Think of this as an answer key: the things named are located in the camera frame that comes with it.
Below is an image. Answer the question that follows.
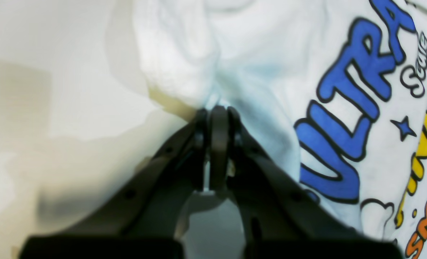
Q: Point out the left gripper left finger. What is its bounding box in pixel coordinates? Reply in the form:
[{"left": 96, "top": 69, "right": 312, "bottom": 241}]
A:
[{"left": 19, "top": 109, "right": 208, "bottom": 259}]

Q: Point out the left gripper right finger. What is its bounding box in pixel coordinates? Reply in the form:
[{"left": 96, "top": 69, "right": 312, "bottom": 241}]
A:
[{"left": 226, "top": 108, "right": 401, "bottom": 259}]

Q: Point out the white printed t-shirt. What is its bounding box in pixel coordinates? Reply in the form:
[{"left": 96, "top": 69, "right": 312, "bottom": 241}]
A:
[{"left": 104, "top": 0, "right": 427, "bottom": 259}]

